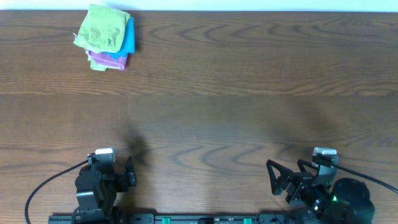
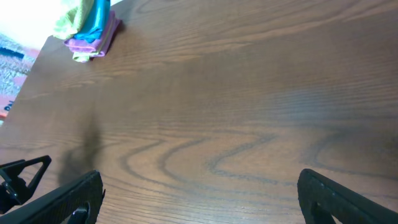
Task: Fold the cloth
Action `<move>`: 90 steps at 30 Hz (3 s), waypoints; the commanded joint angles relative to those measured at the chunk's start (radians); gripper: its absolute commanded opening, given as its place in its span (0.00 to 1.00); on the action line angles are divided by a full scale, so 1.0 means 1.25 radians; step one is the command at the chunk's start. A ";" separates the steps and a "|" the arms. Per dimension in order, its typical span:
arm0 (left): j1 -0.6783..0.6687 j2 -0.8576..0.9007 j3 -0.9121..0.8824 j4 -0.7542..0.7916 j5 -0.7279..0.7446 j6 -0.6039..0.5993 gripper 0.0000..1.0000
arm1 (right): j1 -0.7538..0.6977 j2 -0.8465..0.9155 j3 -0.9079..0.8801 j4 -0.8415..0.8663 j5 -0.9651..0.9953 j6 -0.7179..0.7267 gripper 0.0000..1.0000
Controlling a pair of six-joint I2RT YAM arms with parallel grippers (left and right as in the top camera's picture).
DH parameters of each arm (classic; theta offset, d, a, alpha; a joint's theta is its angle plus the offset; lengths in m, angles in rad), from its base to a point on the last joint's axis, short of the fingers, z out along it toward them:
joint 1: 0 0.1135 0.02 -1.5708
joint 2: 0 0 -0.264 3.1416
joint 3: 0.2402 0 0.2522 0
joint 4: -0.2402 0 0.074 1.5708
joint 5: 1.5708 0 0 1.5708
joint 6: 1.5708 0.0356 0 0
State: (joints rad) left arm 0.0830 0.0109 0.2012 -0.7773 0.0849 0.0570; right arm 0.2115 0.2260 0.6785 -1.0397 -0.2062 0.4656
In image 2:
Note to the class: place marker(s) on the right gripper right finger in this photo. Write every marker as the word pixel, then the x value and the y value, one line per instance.
pixel 323 200

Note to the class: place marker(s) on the green microfiber cloth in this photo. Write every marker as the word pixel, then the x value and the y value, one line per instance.
pixel 71 15

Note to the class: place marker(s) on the light green folded cloth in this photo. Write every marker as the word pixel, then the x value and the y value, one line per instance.
pixel 83 56

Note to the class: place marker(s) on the blue folded cloth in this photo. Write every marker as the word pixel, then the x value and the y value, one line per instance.
pixel 95 22

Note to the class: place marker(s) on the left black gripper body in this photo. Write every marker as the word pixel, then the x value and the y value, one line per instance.
pixel 13 192

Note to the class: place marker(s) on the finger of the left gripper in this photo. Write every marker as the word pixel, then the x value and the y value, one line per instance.
pixel 31 170

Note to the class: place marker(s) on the purple folded cloth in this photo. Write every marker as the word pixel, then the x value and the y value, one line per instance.
pixel 99 45

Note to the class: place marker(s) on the colourful floor mat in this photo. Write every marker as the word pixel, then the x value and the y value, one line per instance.
pixel 16 63

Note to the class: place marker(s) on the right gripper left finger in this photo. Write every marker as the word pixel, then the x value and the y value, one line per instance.
pixel 78 202

